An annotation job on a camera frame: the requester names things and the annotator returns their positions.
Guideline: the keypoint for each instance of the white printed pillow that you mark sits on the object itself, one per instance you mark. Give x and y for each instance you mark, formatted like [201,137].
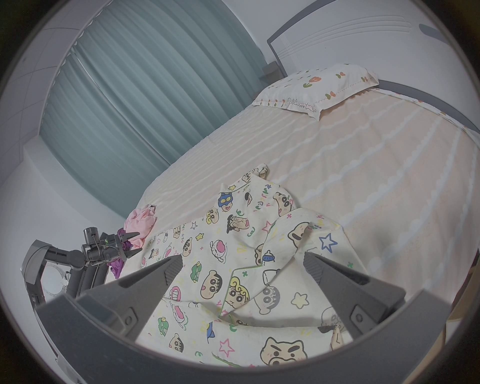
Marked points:
[318,88]

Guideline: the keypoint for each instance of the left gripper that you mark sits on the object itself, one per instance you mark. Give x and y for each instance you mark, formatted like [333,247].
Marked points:
[112,254]

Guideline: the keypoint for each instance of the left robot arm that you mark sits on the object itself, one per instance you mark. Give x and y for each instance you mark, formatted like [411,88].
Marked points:
[33,258]

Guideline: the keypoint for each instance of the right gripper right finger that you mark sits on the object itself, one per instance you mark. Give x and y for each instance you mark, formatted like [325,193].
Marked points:
[354,300]

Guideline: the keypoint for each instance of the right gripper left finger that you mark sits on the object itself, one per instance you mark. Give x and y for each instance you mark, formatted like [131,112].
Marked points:
[125,303]

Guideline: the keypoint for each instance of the white printed pyjama top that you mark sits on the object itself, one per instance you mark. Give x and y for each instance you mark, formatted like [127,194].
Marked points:
[225,262]

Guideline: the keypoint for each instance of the purple garment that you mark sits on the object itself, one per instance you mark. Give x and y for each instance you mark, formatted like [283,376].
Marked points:
[116,268]

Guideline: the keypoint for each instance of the bed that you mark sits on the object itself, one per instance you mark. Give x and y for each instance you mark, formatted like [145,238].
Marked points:
[375,168]

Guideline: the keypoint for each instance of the blue-green curtain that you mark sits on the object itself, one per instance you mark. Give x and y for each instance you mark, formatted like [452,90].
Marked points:
[168,67]
[86,150]

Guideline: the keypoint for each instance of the pink garment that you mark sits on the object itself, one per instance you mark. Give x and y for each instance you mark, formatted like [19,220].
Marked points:
[140,225]

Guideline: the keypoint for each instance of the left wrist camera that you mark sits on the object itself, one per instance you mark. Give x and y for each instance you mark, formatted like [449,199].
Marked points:
[108,239]

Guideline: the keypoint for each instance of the grey bedside table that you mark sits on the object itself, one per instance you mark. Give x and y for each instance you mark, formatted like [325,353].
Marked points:
[272,73]

